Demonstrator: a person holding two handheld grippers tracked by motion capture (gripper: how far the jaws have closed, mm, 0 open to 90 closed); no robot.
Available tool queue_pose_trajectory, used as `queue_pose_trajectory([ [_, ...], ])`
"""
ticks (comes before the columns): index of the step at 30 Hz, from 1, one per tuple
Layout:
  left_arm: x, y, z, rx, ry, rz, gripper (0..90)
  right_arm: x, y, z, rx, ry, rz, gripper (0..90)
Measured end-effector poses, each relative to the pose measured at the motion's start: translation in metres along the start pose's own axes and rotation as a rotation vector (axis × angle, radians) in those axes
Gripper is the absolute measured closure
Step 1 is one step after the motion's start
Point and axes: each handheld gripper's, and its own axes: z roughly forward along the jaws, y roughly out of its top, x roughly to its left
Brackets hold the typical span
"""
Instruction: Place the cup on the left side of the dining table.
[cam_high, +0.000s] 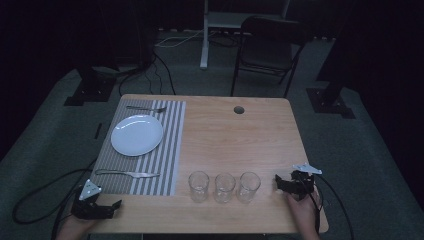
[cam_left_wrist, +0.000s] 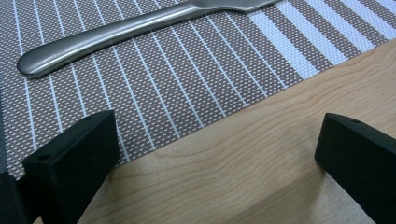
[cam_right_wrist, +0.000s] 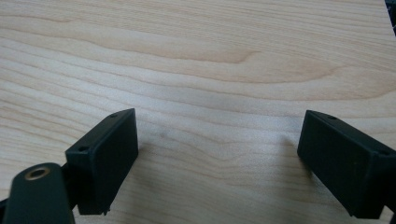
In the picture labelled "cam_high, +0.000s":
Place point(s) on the striped grey placemat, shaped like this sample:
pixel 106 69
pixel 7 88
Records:
pixel 140 146

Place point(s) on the black stand base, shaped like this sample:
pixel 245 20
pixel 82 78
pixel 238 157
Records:
pixel 90 90
pixel 330 100

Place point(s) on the clear drinking glass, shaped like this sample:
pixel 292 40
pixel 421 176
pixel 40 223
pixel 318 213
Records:
pixel 224 188
pixel 249 186
pixel 198 186

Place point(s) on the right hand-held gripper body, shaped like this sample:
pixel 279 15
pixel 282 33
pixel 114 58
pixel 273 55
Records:
pixel 301 181

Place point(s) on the black folding chair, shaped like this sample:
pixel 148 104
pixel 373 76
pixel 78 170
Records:
pixel 270 50

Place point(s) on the wooden table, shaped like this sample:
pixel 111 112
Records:
pixel 233 140

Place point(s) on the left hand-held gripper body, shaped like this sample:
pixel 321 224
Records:
pixel 87 203

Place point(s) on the white metal desk frame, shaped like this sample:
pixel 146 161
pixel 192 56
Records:
pixel 230 20

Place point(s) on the person's right hand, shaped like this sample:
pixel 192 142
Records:
pixel 305 215

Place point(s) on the silver fork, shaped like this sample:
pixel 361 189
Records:
pixel 146 108

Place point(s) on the white plate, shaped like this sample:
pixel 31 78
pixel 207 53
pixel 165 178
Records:
pixel 137 135

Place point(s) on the person's left hand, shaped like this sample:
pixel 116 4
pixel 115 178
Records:
pixel 71 228

